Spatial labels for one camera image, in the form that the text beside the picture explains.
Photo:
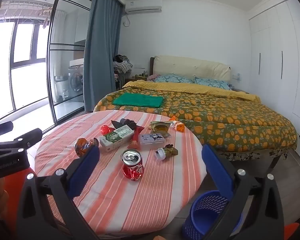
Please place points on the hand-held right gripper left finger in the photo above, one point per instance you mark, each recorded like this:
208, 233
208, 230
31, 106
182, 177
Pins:
86, 170

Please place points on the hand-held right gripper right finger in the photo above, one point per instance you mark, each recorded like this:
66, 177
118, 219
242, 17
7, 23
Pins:
217, 170

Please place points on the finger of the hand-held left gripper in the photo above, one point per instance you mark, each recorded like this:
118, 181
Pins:
2, 128
27, 138

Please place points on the shiny orange brown wrapper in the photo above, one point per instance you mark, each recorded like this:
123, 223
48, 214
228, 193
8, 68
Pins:
81, 146

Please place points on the green white milk carton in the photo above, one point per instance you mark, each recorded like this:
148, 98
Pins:
115, 138

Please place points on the small red wrapper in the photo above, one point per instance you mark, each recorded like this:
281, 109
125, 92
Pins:
105, 129

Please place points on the crushed red drink can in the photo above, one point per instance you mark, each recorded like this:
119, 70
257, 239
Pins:
132, 170

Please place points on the green gold pouch white cap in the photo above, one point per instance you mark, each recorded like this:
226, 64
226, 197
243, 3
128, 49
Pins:
170, 151

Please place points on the blue plastic mesh basket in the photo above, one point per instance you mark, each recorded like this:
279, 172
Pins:
202, 220

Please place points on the orange snack packet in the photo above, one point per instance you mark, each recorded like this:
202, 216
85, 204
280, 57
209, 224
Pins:
178, 126

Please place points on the long red snack wrapper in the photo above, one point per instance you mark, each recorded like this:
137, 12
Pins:
136, 135

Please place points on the black sock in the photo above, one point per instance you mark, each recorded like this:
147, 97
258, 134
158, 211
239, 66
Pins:
126, 123

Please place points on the gold snack bag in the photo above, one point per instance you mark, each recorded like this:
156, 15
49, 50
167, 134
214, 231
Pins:
160, 127

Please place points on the person's right hand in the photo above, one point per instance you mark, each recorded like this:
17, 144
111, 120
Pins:
162, 238

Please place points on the orange fleece trousers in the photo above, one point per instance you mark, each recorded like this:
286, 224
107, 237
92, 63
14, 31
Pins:
13, 190

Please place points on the dark floral bedsheet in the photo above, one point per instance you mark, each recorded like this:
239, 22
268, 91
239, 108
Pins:
240, 155

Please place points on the orange striped tablecloth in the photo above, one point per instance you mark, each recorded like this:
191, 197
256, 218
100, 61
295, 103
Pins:
115, 192

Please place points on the pumpkin print quilt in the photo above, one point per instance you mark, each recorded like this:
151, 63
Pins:
215, 120

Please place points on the white pedal bin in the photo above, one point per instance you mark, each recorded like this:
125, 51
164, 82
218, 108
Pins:
60, 87

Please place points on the grey washing machine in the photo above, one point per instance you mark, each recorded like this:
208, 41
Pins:
75, 82

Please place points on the yellow textured blanket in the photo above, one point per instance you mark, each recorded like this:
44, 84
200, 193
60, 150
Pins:
190, 88

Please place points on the green folded cloth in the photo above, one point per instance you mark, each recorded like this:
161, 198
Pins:
137, 100

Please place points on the black framed glass sliding door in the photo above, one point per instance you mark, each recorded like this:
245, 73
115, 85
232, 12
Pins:
51, 55

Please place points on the blue floral pillow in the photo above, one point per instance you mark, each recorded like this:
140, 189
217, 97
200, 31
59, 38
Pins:
212, 83
172, 78

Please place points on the black framed window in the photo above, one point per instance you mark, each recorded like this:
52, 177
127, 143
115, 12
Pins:
22, 42

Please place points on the wooden nightstand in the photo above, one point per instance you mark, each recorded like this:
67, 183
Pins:
135, 79

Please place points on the cream headboard cushion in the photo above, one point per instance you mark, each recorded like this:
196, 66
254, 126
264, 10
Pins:
190, 66

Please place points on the grey blue curtain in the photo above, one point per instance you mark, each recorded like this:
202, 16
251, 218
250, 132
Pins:
100, 55

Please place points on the pile of clothes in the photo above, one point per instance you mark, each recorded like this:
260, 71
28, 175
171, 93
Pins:
122, 65

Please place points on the pink cloth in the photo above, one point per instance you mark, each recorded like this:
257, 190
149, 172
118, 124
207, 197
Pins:
155, 76

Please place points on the ceiling clothes drying rack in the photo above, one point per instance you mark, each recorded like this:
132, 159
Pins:
27, 10

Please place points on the bed with orange floral quilt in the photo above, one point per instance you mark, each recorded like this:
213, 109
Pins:
152, 67

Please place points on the white wardrobe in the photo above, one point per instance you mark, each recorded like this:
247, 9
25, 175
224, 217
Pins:
272, 55

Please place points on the white air conditioner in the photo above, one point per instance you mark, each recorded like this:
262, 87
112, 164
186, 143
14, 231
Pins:
143, 6

